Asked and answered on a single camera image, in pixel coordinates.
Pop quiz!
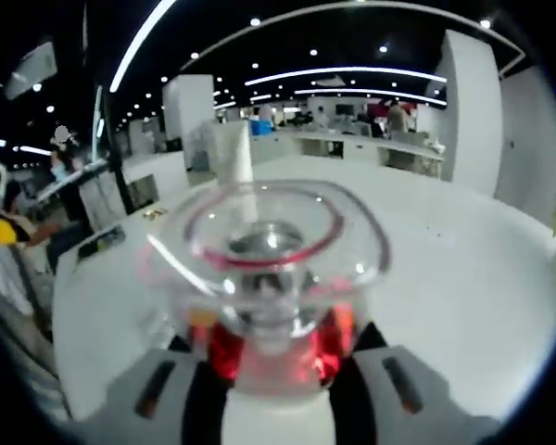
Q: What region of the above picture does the small white desk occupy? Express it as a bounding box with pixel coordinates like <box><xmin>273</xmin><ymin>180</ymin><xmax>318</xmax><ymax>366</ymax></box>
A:
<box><xmin>121</xmin><ymin>151</ymin><xmax>187</xmax><ymax>215</ymax></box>

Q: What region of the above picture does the long white counter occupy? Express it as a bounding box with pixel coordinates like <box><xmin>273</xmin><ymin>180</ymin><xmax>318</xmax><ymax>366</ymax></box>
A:
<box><xmin>252</xmin><ymin>129</ymin><xmax>447</xmax><ymax>181</ymax></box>

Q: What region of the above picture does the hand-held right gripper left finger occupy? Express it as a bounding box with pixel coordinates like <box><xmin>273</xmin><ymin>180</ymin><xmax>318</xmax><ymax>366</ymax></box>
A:
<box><xmin>104</xmin><ymin>333</ymin><xmax>235</xmax><ymax>445</ymax></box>

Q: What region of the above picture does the long ceiling light strip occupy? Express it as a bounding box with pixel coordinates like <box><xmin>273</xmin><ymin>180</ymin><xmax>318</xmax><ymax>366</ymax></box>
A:
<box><xmin>109</xmin><ymin>0</ymin><xmax>178</xmax><ymax>93</ymax></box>

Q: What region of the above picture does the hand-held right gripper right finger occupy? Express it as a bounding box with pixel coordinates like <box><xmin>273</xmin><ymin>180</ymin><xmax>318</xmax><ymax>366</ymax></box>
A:
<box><xmin>322</xmin><ymin>322</ymin><xmax>453</xmax><ymax>445</ymax></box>

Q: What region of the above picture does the white ceiling air conditioner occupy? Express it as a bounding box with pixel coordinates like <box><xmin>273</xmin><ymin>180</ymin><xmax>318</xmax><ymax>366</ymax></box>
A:
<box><xmin>3</xmin><ymin>40</ymin><xmax>59</xmax><ymax>101</ymax></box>

